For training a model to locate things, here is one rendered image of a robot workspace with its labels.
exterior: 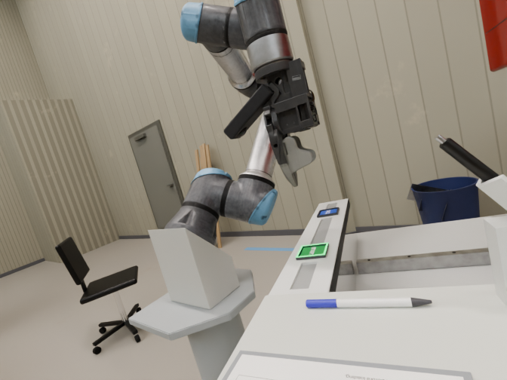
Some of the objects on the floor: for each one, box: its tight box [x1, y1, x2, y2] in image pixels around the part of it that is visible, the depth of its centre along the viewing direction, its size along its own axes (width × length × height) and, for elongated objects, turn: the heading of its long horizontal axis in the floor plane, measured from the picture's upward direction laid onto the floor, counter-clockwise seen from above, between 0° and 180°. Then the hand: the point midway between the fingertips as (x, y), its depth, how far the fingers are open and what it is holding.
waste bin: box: [407, 176, 480, 225], centre depth 228 cm, size 50×46×59 cm
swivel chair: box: [55, 237, 141, 354], centre depth 235 cm, size 58×58×91 cm
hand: (290, 180), depth 53 cm, fingers closed
